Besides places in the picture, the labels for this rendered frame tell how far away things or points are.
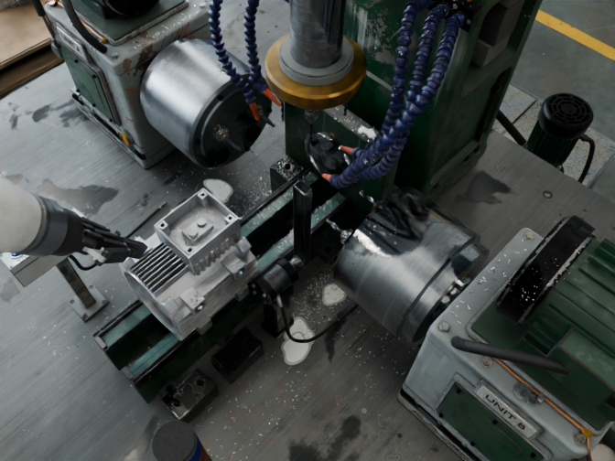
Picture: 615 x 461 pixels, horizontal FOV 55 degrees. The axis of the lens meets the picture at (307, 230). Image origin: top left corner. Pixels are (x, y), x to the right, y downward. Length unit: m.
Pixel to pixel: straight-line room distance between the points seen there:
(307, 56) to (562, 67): 2.44
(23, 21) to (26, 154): 1.64
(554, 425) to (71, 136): 1.39
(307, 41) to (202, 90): 0.37
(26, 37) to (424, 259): 2.56
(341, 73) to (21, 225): 0.55
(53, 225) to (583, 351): 0.75
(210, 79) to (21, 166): 0.66
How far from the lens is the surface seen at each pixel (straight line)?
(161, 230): 1.11
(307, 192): 1.00
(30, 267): 1.25
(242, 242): 1.14
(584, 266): 0.89
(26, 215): 0.88
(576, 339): 0.88
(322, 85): 1.04
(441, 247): 1.07
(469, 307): 1.03
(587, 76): 3.35
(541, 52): 3.40
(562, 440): 1.00
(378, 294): 1.09
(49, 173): 1.72
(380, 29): 1.23
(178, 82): 1.35
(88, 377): 1.40
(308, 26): 0.99
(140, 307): 1.30
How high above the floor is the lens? 2.05
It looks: 57 degrees down
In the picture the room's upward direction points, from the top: 1 degrees clockwise
